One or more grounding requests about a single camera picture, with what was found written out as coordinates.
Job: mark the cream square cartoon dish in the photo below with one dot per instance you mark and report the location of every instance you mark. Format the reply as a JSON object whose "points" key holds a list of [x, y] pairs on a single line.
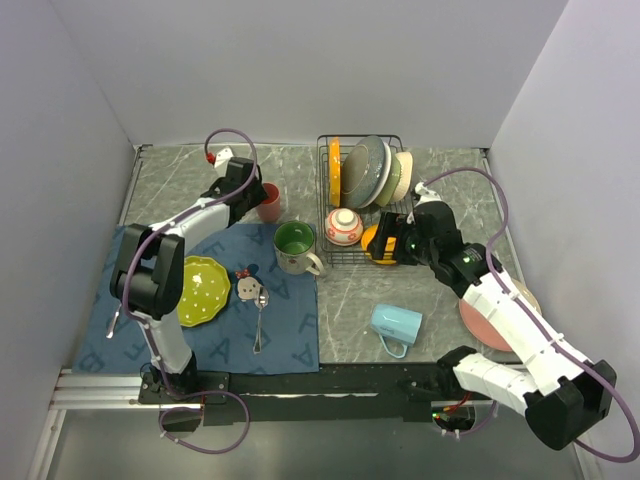
{"points": [[406, 162]]}

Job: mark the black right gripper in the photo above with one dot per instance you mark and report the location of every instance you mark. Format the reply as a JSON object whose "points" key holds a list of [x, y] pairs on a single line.
{"points": [[390, 224]]}

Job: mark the pink plastic cup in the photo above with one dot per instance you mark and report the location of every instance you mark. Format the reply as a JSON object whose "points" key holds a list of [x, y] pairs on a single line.
{"points": [[269, 210]]}

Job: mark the pink white round plate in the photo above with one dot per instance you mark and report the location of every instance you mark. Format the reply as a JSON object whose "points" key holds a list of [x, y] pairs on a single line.
{"points": [[480, 327]]}

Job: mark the silver fork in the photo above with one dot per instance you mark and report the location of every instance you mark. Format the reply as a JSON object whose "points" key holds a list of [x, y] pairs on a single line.
{"points": [[112, 325]]}

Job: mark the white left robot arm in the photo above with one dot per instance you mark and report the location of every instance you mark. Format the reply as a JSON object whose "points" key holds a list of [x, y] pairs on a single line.
{"points": [[148, 275]]}

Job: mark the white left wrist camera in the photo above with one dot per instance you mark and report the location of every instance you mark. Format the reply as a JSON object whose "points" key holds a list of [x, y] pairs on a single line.
{"points": [[221, 158]]}

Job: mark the green square panda dish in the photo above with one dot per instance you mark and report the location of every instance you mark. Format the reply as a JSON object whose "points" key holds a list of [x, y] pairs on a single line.
{"points": [[393, 179]]}

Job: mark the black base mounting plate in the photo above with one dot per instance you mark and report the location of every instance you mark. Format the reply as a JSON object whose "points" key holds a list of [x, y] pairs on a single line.
{"points": [[338, 391]]}

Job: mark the blue letter-print cloth mat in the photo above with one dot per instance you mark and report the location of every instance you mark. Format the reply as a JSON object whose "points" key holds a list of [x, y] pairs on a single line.
{"points": [[289, 321]]}

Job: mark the aluminium rail frame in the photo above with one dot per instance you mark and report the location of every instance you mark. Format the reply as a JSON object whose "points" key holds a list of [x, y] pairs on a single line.
{"points": [[82, 391]]}

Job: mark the cartoon mouse spoon rest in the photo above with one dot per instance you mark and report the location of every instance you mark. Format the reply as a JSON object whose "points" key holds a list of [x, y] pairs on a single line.
{"points": [[246, 282]]}

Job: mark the red white patterned dish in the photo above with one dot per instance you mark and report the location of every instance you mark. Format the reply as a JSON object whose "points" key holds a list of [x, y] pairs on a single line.
{"points": [[343, 227]]}

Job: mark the light blue mug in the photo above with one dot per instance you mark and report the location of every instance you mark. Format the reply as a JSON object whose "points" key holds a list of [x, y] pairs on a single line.
{"points": [[396, 324]]}

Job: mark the orange polka dot plate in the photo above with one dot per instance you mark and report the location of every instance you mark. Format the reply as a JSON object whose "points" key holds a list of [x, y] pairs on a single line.
{"points": [[334, 171]]}

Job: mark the teal rim white plate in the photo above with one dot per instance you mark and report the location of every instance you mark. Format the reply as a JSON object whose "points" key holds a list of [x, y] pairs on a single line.
{"points": [[388, 153]]}

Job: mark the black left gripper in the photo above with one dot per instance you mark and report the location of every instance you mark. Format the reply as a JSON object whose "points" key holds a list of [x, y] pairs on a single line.
{"points": [[258, 194]]}

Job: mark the blue floral plate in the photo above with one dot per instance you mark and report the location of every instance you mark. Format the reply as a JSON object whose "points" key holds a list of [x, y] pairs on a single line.
{"points": [[362, 173]]}

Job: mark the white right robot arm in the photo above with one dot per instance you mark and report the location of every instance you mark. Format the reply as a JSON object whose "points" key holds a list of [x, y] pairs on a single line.
{"points": [[560, 393]]}

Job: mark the green polka dot plate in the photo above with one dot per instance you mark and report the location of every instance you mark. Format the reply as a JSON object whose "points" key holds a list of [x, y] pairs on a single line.
{"points": [[206, 290]]}

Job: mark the green-inside floral mug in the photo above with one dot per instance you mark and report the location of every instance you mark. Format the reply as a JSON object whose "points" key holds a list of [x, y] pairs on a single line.
{"points": [[294, 244]]}

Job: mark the black wire dish rack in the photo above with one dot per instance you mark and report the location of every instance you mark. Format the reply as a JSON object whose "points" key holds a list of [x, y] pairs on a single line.
{"points": [[338, 255]]}

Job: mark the silver spoon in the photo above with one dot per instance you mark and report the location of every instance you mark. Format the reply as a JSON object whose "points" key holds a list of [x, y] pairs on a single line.
{"points": [[261, 301]]}

